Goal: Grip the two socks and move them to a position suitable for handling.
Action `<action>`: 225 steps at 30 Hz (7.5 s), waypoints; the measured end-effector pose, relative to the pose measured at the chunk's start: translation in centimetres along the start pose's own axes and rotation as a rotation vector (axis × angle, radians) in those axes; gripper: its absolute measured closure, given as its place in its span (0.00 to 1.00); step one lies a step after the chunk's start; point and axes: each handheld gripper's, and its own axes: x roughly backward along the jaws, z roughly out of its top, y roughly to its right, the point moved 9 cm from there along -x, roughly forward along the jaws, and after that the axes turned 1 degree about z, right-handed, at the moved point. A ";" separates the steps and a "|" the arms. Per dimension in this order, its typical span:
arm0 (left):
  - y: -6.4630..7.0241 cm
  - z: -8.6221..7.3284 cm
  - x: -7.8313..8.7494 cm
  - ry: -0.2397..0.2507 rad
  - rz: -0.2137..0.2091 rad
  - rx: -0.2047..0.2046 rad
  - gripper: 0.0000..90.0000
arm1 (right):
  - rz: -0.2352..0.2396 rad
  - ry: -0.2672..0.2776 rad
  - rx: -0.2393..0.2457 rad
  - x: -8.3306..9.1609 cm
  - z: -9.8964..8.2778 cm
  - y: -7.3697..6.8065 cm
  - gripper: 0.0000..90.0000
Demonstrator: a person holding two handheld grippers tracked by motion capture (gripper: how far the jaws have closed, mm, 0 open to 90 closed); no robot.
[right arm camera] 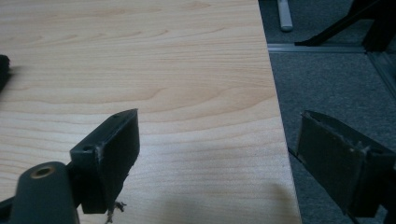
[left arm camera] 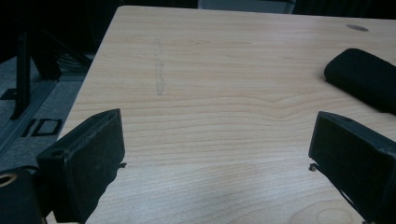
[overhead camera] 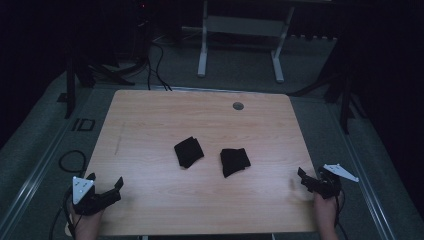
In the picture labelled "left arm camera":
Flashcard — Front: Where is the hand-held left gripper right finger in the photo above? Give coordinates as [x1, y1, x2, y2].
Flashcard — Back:
[307, 110, 396, 224]

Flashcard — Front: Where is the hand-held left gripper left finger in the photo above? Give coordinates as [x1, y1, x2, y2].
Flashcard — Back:
[35, 108, 127, 224]

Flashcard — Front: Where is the black sock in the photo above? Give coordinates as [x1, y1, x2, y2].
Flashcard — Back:
[323, 48, 396, 115]

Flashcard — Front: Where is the black metal stand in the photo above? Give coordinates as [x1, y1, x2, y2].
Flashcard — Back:
[0, 29, 92, 121]

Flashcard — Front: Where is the metal floor rail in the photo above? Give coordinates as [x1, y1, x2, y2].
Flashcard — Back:
[0, 78, 61, 157]

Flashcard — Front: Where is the grey table cable grommet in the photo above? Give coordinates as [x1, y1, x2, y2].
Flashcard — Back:
[345, 23, 370, 33]

